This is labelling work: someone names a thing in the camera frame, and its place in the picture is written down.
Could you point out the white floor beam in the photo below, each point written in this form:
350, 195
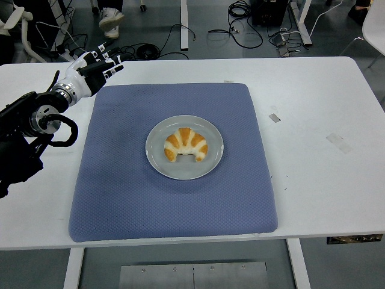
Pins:
184, 24

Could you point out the grey metal plate with screws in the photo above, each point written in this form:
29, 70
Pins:
192, 277

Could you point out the white desk leg with foot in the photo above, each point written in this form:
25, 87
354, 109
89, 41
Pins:
302, 24

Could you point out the black equipment box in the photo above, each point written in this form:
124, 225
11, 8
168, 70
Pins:
269, 12

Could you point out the person's foot in white shoe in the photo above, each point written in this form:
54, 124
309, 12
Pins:
112, 32
110, 18

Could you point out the dark metal bracket under table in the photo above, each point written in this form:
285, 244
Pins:
355, 239

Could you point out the grey round plate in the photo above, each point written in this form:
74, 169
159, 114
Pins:
159, 150

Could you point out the white chair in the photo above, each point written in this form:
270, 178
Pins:
374, 27

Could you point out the white tubular frame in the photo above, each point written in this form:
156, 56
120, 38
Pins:
25, 33

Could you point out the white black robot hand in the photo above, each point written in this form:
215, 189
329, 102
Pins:
76, 76

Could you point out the grey foot pedal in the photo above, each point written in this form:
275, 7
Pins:
284, 51
279, 40

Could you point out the small grey tape piece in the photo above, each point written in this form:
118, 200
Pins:
274, 117

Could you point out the white table leg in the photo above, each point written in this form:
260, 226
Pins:
73, 268
298, 265

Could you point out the orange white croissant bread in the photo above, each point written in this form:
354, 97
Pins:
184, 141

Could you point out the white power strip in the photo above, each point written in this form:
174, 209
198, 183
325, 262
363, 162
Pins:
68, 55

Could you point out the large clear tape piece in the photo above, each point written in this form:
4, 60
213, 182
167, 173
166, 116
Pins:
339, 143

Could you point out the person's foot in dark shoe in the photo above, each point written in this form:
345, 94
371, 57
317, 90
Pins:
358, 13

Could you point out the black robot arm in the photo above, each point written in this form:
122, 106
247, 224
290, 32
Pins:
21, 126

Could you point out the blue quilted mat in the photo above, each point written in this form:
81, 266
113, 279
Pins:
120, 195

